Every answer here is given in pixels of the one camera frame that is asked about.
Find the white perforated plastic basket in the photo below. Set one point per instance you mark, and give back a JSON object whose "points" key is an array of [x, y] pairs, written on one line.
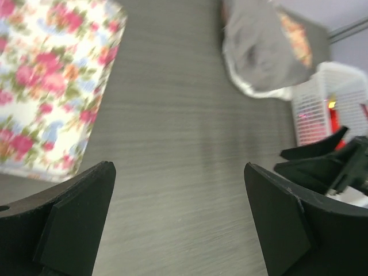
{"points": [[335, 86]]}

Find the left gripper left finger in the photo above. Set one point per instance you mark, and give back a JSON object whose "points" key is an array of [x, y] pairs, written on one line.
{"points": [[58, 230]]}

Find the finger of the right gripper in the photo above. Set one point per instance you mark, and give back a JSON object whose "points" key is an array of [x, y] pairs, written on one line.
{"points": [[313, 170], [316, 149]]}

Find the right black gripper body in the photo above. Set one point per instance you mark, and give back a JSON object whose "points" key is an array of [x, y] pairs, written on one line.
{"points": [[354, 166]]}

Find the orange floral cloth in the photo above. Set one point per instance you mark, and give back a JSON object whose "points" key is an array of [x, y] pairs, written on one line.
{"points": [[296, 34]]}

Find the grey cloth bag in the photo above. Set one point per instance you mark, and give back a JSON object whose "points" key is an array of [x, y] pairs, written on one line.
{"points": [[258, 56]]}

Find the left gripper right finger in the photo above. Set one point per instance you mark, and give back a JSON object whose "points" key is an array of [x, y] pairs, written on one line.
{"points": [[302, 232]]}

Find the floral rectangular tray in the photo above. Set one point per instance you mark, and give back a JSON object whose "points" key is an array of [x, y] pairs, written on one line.
{"points": [[56, 59]]}

